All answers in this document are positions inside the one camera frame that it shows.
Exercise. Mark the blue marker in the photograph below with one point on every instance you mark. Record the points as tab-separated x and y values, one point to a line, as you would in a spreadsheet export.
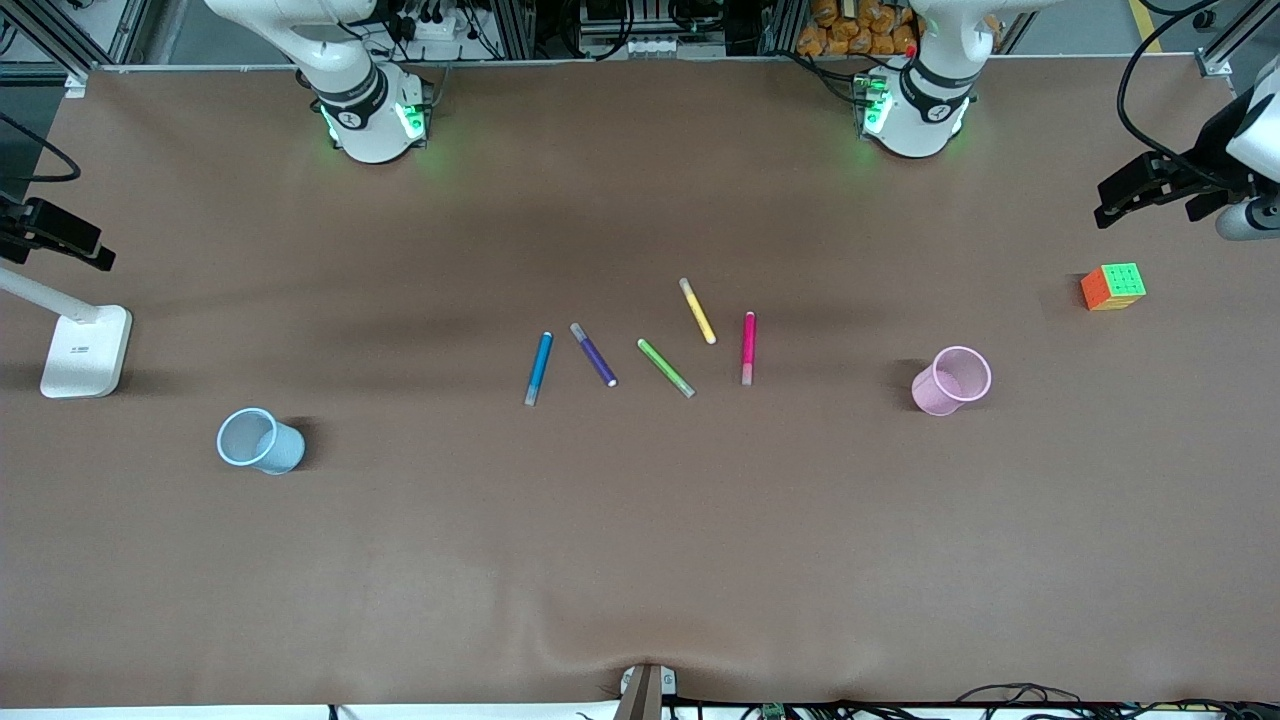
539	368

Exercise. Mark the light blue mesh cup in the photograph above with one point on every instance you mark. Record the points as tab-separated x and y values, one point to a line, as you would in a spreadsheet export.
285	452

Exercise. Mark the white power strip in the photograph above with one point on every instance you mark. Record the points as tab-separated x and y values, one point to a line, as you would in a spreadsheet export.
440	30
655	46

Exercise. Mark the multicolour puzzle cube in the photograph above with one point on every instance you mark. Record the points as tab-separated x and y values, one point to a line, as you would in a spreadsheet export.
1115	283

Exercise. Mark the pink mesh cup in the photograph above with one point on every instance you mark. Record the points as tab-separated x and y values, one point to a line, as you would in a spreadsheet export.
930	396

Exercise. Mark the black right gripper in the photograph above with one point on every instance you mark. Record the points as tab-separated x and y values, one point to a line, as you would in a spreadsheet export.
14	226

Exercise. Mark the yellow marker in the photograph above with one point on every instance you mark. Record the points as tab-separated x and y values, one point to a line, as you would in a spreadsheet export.
697	311

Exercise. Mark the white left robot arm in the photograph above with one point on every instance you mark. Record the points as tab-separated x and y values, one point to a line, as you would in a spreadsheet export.
915	115

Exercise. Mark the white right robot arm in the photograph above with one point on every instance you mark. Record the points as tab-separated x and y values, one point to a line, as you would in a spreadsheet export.
370	120

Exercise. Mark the orange net bag items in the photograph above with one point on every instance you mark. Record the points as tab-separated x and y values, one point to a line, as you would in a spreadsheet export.
850	35

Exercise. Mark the purple marker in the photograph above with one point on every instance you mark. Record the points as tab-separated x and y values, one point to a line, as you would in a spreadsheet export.
594	356

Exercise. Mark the aluminium frame profile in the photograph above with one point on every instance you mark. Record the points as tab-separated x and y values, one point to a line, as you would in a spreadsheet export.
50	35
1215	62

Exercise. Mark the metal table edge bracket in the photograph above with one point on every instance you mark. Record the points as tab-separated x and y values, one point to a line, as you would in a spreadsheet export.
645	695

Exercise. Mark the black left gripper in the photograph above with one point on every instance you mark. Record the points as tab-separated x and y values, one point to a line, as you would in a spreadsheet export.
1207	171

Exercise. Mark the white desk lamp stand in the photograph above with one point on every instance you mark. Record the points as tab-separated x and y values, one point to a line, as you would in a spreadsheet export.
85	350

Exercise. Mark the green marker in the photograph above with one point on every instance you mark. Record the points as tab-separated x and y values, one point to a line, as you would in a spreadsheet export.
665	367

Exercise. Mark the pink marker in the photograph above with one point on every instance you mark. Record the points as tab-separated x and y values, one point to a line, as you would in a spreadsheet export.
749	345

